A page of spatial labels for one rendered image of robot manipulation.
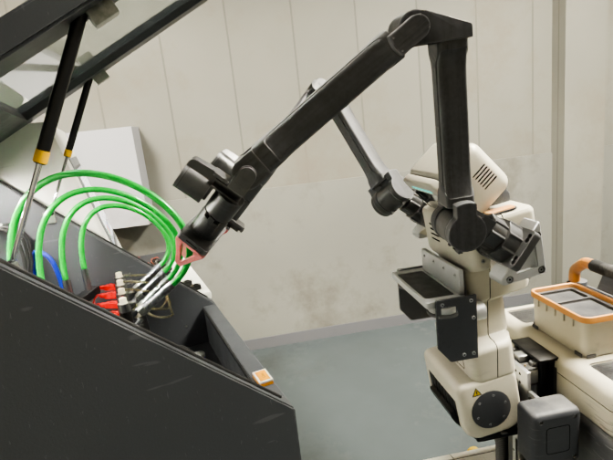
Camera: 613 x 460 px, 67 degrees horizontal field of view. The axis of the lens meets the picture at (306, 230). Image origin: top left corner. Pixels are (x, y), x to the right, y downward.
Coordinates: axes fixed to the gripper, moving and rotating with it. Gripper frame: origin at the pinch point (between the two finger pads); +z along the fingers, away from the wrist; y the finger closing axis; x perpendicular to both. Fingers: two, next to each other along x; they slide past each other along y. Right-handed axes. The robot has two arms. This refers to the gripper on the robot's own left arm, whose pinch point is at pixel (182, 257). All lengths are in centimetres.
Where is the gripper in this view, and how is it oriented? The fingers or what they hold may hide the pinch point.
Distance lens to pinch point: 99.6
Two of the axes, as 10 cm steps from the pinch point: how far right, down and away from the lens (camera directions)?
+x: 7.7, 6.3, 1.2
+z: -6.0, 6.4, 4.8
